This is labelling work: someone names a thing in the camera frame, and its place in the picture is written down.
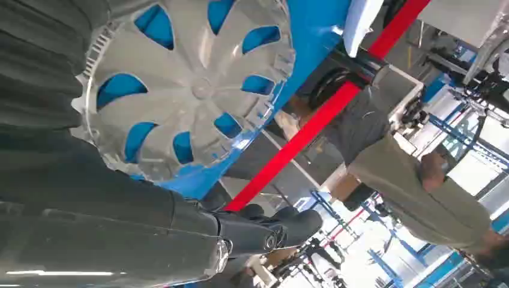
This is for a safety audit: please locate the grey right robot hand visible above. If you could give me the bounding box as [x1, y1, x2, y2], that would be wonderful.
[0, 129, 324, 288]

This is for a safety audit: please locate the red shelf beam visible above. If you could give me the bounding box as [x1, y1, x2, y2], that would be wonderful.
[224, 0, 432, 212]

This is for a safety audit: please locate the blue metal shelf rack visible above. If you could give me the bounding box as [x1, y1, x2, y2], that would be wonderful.
[97, 0, 355, 202]

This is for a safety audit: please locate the person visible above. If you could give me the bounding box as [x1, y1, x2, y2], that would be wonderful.
[276, 67, 509, 275]

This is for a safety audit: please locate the white rounded object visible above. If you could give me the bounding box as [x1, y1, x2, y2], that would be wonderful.
[343, 0, 385, 58]

